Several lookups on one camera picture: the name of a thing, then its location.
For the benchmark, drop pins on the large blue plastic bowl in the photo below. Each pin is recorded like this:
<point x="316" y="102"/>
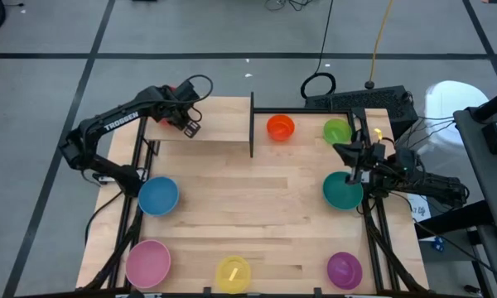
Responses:
<point x="157" y="196"/>

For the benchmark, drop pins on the large pink plastic bowl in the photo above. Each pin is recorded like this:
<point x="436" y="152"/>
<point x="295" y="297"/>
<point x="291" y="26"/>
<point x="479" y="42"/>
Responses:
<point x="147" y="265"/>

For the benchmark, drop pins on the small blue object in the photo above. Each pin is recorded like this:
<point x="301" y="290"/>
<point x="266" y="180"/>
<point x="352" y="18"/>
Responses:
<point x="437" y="244"/>

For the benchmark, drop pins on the black metal table frame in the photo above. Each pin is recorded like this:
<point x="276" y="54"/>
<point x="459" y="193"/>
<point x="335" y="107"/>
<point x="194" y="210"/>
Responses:
<point x="302" y="111"/>

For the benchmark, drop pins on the black table edge clamp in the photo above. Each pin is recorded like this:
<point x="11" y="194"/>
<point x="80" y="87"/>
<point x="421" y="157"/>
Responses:
<point x="207" y="291"/>
<point x="317" y="291"/>

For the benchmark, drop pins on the small yellow translucent bowl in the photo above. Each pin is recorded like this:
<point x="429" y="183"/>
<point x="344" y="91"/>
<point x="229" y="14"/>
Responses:
<point x="225" y="269"/>

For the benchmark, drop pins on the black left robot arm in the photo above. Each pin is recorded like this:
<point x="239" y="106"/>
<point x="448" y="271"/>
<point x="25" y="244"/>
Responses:
<point x="116" y="120"/>

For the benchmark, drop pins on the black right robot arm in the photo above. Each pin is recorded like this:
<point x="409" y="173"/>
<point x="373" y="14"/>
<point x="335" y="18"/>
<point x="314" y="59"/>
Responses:
<point x="439" y="184"/>

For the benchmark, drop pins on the small orange translucent bowl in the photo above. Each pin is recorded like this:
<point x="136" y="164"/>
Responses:
<point x="279" y="126"/>

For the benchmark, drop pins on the large teal plastic bowl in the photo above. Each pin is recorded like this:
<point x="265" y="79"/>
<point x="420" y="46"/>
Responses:
<point x="339" y="194"/>

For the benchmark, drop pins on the black computer case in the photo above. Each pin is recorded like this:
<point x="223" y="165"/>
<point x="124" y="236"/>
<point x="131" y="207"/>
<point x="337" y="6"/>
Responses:
<point x="364" y="101"/>

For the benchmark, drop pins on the grey cart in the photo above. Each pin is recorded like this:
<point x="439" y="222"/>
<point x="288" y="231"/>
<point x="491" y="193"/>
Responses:
<point x="495" y="186"/>

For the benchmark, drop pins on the small green translucent bowl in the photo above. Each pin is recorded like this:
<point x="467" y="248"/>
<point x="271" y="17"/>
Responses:
<point x="335" y="130"/>

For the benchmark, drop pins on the white paper sheet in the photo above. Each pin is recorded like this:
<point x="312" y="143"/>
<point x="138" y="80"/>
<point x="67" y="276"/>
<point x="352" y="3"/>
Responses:
<point x="420" y="211"/>

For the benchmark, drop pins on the small purple translucent bowl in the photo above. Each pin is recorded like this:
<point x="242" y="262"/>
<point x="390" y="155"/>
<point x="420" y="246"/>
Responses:
<point x="344" y="271"/>

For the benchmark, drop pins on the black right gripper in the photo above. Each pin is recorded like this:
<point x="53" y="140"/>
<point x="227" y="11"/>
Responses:
<point x="379" y="159"/>

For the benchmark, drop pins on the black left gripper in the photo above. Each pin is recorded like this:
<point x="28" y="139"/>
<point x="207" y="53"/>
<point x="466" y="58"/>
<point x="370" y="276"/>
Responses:
<point x="178" y="107"/>

